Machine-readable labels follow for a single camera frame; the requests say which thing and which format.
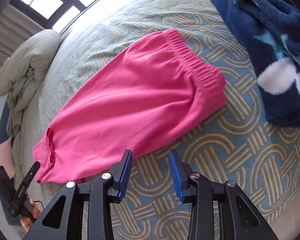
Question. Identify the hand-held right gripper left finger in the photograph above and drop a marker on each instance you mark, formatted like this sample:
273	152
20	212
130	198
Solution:
125	177

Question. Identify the pink pillow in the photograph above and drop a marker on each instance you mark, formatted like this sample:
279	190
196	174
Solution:
0	155

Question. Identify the beige curtain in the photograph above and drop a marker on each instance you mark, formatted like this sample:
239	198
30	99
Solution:
10	37

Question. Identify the bed with patterned sheet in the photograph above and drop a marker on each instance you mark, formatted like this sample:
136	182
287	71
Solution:
215	155

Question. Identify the folded patterned duvet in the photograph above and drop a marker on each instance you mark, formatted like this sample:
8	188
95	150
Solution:
27	60

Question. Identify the pink pants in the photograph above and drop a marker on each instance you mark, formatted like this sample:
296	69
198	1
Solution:
127	100

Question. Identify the person's left hand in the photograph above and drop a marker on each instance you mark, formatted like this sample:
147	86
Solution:
27	223

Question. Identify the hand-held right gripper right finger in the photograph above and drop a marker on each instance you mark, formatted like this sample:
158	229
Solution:
176	177

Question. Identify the navy fleece garment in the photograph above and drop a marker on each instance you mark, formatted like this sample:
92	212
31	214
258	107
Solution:
265	30

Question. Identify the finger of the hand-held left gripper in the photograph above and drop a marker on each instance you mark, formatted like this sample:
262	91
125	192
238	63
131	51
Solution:
33	171

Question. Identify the navy blue headboard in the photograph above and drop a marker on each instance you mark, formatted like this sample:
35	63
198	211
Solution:
2	127

